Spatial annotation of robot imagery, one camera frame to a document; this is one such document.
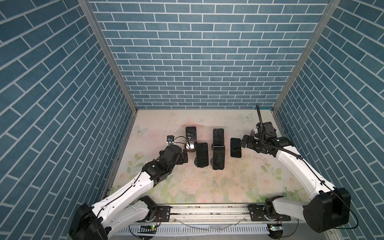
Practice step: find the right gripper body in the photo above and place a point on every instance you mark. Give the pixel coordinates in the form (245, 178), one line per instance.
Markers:
(256, 144)

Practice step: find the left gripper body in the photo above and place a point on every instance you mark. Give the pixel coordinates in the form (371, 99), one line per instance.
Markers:
(179, 160)

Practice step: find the dark grey stand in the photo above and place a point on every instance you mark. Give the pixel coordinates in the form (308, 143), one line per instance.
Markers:
(201, 163)

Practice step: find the black phone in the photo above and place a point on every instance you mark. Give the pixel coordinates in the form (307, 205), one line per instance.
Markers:
(236, 148)
(202, 151)

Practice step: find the teal phone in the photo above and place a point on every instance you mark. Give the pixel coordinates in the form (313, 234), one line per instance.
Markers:
(219, 157)

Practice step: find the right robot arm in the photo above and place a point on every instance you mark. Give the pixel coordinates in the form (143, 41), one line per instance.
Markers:
(329, 207)

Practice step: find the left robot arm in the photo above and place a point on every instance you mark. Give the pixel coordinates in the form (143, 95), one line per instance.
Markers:
(130, 203)

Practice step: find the wooden round stand left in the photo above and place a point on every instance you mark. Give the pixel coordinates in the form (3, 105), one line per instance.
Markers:
(190, 147)

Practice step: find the purple-edged phone back left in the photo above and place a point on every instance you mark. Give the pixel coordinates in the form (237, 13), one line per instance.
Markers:
(191, 135)

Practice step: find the teal-edged phone back right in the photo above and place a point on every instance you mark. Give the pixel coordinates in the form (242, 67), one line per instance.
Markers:
(218, 138)

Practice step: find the left controller board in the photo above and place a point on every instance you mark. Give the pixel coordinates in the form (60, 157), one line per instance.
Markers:
(147, 232)

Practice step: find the controller board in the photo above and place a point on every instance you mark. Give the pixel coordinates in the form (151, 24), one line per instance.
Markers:
(147, 232)
(275, 231)

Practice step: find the right controller board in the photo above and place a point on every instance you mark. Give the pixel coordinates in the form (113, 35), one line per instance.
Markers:
(275, 231)

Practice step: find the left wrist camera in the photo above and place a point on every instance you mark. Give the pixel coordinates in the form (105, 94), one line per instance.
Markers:
(170, 139)

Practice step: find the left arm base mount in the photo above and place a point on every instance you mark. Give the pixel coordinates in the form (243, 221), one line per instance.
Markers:
(162, 212)

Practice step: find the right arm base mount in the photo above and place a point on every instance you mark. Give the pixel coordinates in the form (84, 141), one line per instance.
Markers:
(259, 214)

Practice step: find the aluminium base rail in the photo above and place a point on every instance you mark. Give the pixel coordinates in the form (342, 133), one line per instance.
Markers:
(225, 213)

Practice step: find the right frame post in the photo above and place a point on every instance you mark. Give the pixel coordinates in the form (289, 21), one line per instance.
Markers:
(318, 30)

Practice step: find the frame post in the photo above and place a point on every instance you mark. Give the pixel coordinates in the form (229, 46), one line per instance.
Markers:
(92, 20)
(318, 30)

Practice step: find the left frame post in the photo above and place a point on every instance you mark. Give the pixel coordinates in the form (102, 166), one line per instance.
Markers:
(92, 20)

